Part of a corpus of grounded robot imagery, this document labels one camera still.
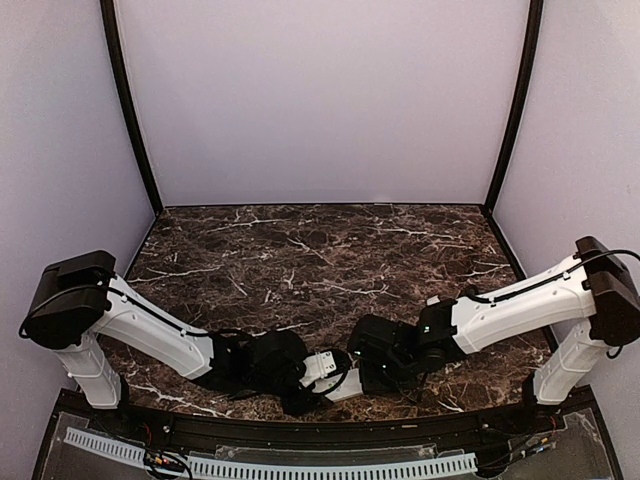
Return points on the black frame post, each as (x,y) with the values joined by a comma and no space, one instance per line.
(119,72)
(524,74)

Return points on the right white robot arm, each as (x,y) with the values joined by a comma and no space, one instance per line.
(593,288)

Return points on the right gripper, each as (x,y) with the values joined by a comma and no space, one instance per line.
(371,385)

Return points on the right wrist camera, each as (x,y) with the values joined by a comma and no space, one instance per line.
(373,336)

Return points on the white remote control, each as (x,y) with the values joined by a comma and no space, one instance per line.
(350,388)

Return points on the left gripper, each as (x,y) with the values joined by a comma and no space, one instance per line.
(304,405)

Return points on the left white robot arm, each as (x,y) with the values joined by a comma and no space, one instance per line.
(81,298)

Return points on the white slotted cable duct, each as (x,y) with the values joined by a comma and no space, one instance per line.
(229,462)

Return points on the left black frame post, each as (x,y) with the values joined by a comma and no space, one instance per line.
(119,72)

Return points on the black front rail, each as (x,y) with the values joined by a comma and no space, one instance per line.
(481,430)

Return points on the right black frame post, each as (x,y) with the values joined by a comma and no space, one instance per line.
(524,74)

